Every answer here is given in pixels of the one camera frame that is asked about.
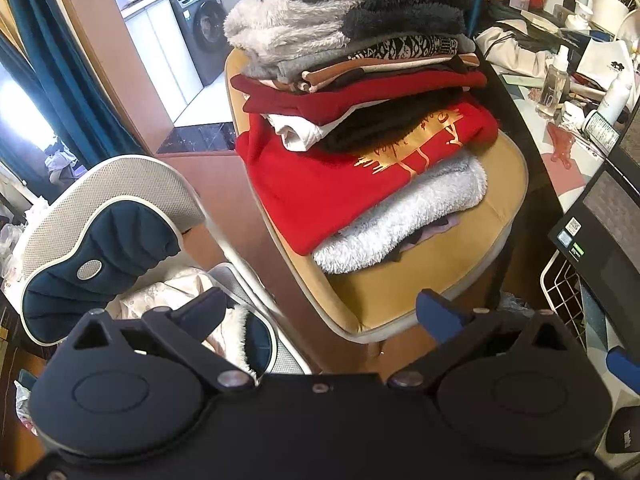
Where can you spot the white wire rack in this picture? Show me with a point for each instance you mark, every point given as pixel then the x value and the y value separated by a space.
pixel 560 284

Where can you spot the red garment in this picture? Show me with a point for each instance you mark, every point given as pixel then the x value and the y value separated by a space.
pixel 311 196

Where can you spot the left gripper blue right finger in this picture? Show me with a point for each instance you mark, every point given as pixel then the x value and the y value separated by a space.
pixel 458 335

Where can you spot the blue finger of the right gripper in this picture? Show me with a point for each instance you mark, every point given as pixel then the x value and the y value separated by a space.
pixel 621 366

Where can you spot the teal curtain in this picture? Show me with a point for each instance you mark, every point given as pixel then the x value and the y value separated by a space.
pixel 76 107

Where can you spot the pink white garment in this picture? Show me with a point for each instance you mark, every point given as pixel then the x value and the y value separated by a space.
pixel 176 289

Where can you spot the laptop computer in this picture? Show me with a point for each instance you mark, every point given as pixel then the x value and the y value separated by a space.
pixel 599 236

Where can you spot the white chair with blue cushion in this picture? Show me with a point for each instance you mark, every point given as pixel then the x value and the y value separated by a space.
pixel 118 229

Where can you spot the tan padded chair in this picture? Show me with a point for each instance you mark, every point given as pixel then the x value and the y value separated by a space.
pixel 371 305

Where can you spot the black washing machine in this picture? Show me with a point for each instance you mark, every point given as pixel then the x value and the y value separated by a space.
pixel 201 23

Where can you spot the black ThinkPad mouse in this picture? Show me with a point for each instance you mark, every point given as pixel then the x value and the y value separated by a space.
pixel 623 435

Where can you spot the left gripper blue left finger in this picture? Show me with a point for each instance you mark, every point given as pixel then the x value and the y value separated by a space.
pixel 181 333

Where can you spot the clear glass bottle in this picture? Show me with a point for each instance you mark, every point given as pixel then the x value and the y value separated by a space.
pixel 554 84

